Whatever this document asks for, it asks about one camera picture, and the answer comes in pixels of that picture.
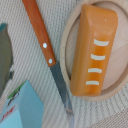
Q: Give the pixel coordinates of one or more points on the grey-teal gripper finger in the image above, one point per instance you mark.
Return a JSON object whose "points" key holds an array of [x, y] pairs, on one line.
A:
{"points": [[6, 57]]}

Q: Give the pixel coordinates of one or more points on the light blue milk carton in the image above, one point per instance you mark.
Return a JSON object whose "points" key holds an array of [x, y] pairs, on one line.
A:
{"points": [[23, 108]]}

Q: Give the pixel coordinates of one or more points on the orange bread loaf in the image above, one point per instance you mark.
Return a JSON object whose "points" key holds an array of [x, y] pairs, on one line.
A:
{"points": [[95, 39]]}

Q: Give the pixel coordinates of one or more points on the knife with wooden handle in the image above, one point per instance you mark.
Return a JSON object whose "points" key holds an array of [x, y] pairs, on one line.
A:
{"points": [[45, 44]]}

